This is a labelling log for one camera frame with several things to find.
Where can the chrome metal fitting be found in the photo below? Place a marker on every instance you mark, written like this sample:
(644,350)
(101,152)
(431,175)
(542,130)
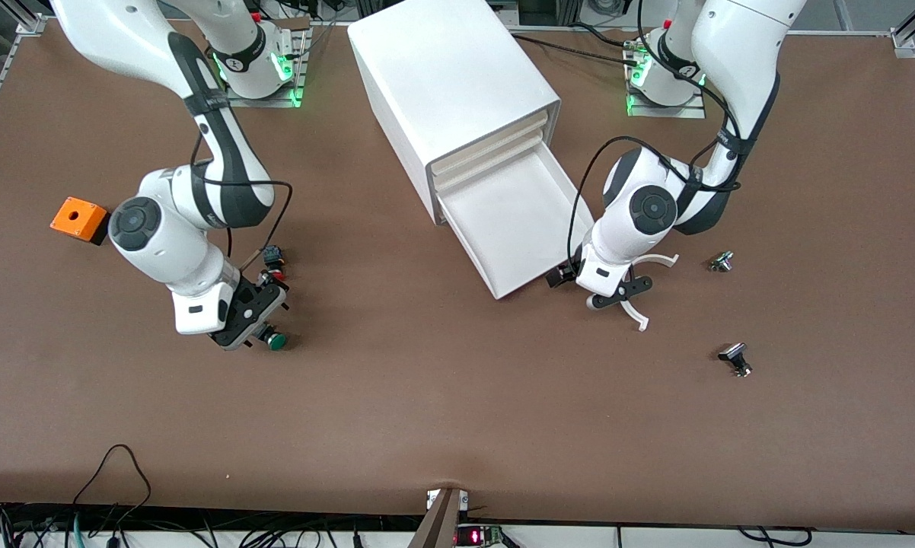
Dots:
(722,262)

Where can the red push button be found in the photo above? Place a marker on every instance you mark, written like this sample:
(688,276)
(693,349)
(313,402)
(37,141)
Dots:
(273,255)

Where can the orange button box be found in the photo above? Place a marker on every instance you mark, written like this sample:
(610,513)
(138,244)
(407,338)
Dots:
(77,217)

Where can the black button with square cap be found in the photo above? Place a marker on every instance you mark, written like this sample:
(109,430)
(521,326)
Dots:
(733,352)

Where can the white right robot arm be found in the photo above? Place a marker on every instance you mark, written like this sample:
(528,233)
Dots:
(122,30)

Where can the green push button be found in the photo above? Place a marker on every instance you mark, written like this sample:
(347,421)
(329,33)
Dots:
(277,342)

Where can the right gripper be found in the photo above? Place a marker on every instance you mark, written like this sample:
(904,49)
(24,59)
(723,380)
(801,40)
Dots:
(263,283)

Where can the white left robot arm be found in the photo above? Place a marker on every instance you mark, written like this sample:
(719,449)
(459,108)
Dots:
(739,46)

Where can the aluminium right arm base plate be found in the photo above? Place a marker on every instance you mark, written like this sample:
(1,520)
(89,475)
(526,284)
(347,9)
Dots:
(237,100)

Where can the white drawer cabinet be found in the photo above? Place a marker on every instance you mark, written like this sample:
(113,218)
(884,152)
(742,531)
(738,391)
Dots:
(442,68)

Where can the device with red light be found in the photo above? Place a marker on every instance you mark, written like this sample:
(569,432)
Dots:
(476,536)

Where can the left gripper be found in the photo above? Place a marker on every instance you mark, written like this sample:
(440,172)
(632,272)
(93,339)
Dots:
(560,275)

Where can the white plastic drawer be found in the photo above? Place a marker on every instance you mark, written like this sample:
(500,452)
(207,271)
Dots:
(488,143)
(511,228)
(488,164)

